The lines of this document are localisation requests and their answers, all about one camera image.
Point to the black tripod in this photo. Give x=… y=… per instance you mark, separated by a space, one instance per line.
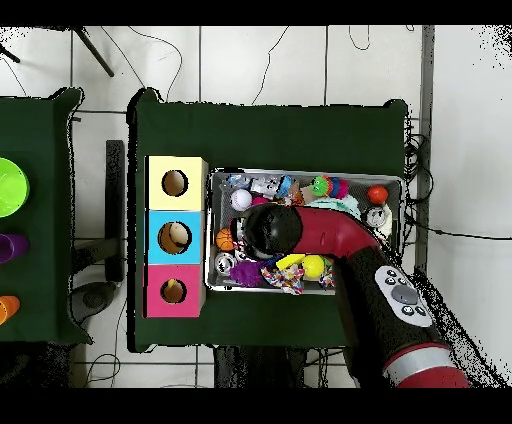
x=94 y=52

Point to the rainbow fuzzy caterpillar toy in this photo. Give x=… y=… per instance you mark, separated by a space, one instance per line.
x=330 y=186

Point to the purple spiky toy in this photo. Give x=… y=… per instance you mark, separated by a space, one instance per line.
x=246 y=273

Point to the white dimpled ball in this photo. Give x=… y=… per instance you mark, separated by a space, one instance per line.
x=240 y=200

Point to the purple cup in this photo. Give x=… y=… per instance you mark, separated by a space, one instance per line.
x=12 y=247

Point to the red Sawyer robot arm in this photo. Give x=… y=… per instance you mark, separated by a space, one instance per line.
x=332 y=232

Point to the yellow cheese wedge toy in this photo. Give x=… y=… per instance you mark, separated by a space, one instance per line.
x=290 y=260

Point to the orange ball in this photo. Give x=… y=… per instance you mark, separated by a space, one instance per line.
x=377 y=194

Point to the lime green bowl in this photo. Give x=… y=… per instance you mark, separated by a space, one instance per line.
x=10 y=188

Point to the wooden box with three holes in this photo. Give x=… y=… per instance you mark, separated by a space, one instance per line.
x=176 y=164

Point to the shallow clear mesh bin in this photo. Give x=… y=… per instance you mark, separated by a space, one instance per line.
x=358 y=182

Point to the large yellow ball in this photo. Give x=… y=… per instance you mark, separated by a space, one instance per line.
x=312 y=266

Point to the orange cup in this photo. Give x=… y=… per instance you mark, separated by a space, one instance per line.
x=8 y=308

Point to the small toy basketball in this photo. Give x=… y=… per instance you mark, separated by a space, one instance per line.
x=224 y=239

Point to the black soda can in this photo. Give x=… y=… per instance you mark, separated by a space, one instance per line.
x=376 y=216

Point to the yellow plush toy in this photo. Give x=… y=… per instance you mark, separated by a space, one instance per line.
x=171 y=284

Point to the dark green tablecloth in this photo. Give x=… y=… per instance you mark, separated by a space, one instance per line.
x=272 y=136
x=36 y=132

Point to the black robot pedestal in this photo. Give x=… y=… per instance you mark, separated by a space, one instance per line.
x=256 y=368

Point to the crushed clear plastic bottle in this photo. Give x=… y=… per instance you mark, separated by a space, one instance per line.
x=264 y=184

